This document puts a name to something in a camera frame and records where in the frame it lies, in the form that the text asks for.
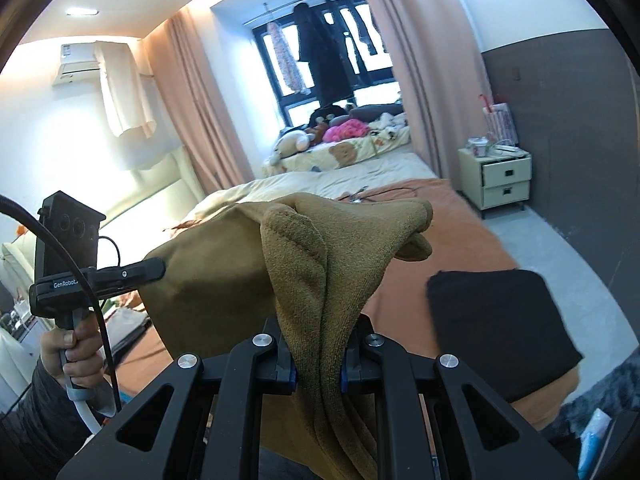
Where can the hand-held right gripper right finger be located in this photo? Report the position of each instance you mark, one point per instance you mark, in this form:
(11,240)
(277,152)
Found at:
(360,365)

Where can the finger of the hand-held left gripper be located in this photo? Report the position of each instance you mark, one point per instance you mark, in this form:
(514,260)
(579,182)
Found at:
(140,272)

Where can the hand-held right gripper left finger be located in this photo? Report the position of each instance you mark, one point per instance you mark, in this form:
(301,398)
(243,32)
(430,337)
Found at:
(270,360)

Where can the mustard printed t-shirt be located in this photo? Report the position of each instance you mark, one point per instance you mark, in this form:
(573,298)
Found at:
(300,270)

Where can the person's left forearm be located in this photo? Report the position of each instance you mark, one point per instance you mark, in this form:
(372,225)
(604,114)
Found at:
(35,420)

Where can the black folded clothes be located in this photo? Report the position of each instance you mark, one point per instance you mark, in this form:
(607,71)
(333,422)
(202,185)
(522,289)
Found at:
(495,330)

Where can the person's left hand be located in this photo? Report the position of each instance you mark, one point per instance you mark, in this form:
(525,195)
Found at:
(85,345)

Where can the cream padded headboard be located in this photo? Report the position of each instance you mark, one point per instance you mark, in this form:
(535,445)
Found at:
(150,190)

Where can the cream hanging garment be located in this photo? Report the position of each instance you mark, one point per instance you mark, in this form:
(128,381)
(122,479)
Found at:
(125,90)

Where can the orange blanket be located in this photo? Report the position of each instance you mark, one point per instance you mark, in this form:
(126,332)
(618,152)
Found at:
(425,220)

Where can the white air conditioner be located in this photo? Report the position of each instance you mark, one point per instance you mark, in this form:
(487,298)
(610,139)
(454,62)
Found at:
(75,67)

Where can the pink curtain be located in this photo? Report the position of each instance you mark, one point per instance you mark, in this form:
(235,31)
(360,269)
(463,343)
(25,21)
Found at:
(200,110)
(430,85)

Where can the cream duvet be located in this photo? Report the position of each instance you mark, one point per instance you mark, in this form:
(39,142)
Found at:
(320,177)

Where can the ceiling strip light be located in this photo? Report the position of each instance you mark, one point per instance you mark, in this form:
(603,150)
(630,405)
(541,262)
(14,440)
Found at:
(82,11)

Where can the pink cloth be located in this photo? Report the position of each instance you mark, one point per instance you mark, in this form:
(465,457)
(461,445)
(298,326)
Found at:
(345,131)

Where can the dark brown plush toy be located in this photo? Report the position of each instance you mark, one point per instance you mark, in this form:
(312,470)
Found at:
(320,120)

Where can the white nightstand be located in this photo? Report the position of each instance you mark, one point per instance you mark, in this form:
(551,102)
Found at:
(505,175)

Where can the black white plush toy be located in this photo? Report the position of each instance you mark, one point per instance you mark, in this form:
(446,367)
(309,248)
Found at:
(387,121)

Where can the grey shaggy rug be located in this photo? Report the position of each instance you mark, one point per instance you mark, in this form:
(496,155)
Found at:
(605,390)

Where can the white cup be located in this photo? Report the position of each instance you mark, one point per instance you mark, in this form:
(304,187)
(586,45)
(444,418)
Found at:
(479,149)

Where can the light blue packet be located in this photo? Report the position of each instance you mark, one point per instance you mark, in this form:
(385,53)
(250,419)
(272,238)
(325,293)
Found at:
(597,440)

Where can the floral hanging garment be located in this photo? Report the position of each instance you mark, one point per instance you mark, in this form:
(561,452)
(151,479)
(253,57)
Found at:
(287,60)

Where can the white power strip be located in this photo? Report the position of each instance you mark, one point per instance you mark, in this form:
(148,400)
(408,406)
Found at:
(507,149)

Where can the black hanging coat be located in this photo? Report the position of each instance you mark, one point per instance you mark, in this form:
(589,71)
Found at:
(325,60)

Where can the striped gift bag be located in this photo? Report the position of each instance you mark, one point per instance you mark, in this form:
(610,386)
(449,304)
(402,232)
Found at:
(500,120)

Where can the dark hanging dress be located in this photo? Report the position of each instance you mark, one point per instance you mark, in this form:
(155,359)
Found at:
(350,40)

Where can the dark hanging top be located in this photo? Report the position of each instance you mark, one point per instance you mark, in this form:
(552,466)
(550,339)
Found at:
(372,25)

